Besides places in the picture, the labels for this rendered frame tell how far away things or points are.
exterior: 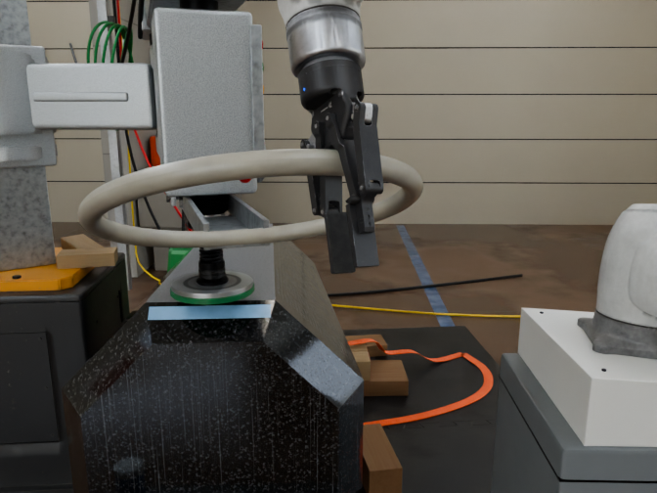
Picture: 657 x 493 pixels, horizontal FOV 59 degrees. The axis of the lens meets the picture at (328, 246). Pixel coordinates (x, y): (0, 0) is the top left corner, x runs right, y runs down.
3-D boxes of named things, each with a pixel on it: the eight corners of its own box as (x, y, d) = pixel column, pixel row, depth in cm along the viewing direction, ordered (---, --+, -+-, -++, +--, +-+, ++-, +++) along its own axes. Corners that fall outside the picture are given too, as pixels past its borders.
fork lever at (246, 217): (166, 203, 169) (164, 186, 168) (233, 200, 174) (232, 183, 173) (184, 251, 104) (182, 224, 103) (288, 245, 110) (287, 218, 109)
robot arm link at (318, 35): (334, 50, 76) (340, 93, 75) (272, 39, 71) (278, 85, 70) (376, 14, 68) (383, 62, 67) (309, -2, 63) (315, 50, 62)
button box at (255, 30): (247, 148, 146) (243, 28, 139) (258, 148, 147) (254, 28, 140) (253, 150, 139) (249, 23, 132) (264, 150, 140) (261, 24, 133)
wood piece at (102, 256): (57, 269, 212) (56, 255, 211) (63, 262, 221) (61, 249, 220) (114, 266, 217) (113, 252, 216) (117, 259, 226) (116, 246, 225)
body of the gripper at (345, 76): (375, 60, 67) (386, 137, 66) (336, 90, 74) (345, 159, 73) (320, 50, 63) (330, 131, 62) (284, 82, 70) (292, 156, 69)
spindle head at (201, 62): (159, 189, 170) (149, 26, 159) (235, 186, 176) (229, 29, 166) (165, 209, 136) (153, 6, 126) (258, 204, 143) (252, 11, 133)
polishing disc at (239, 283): (156, 295, 146) (155, 291, 146) (192, 272, 166) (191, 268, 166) (237, 300, 142) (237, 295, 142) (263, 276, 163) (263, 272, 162)
